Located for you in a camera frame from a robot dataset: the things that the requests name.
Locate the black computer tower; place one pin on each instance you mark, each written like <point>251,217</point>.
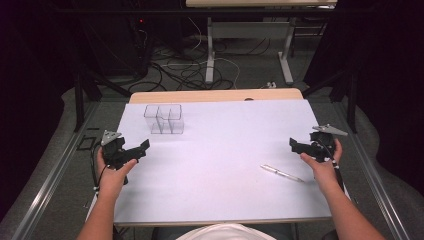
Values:
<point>116,43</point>

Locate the black metal stand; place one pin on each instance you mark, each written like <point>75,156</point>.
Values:
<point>83,96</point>
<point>350,96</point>

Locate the black square frame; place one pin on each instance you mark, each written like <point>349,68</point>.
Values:
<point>86,142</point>

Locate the aluminium floor rail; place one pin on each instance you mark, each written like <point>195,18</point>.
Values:
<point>373,180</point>
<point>50,180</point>

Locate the person's left hand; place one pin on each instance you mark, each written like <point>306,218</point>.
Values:
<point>113,176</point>

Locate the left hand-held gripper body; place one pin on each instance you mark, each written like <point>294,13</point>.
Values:
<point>115,151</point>

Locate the silver pen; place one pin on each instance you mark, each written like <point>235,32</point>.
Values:
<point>281,173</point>

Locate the white plug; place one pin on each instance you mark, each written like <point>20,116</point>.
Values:
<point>271,84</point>

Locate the wooden table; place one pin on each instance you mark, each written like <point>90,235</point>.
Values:
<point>200,96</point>

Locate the clear plastic compartment organizer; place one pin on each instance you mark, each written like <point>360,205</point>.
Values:
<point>164,119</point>

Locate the person's right hand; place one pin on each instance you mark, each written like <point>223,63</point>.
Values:
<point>321,171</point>

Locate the person's white shirt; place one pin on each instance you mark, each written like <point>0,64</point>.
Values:
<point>226,233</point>

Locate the white table mat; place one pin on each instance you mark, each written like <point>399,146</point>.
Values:
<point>213,160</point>

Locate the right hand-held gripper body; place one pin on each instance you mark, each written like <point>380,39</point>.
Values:
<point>320,143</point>

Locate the white-legged desk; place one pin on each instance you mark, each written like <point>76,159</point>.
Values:
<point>250,30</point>

